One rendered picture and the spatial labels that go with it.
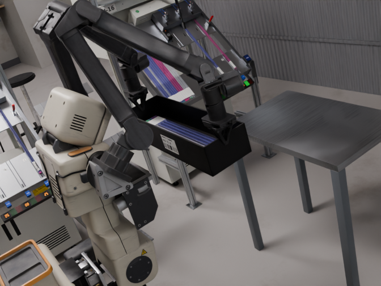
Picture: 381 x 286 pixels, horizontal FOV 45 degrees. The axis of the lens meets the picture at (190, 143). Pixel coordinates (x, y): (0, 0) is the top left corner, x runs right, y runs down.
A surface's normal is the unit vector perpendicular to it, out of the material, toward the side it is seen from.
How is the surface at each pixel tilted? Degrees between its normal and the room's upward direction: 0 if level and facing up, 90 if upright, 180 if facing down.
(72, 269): 0
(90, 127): 90
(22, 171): 44
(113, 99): 71
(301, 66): 90
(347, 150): 0
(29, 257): 0
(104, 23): 79
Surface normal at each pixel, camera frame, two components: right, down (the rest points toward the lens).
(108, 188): 0.55, 0.25
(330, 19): -0.77, 0.46
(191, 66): 0.18, 0.09
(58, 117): -0.76, -0.25
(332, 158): -0.26, -0.86
